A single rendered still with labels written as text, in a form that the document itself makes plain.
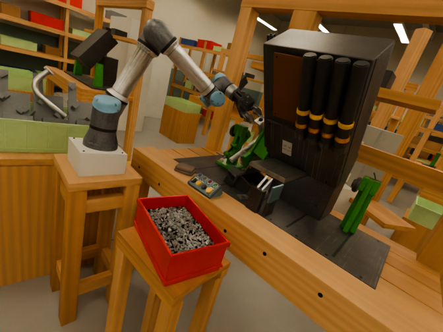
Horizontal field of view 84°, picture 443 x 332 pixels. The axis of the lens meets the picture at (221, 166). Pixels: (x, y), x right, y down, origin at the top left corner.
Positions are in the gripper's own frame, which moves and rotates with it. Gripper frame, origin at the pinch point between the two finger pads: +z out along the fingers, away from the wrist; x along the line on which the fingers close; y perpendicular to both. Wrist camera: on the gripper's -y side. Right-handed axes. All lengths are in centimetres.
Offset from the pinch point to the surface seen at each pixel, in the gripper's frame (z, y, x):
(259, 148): 13.1, 6.0, -12.9
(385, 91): 33, 25, 37
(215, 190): 16.1, 6.2, -41.8
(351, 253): 71, 8, -17
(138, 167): -30, -19, -65
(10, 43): -580, -268, -145
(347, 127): 36, 46, -4
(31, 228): -39, -23, -131
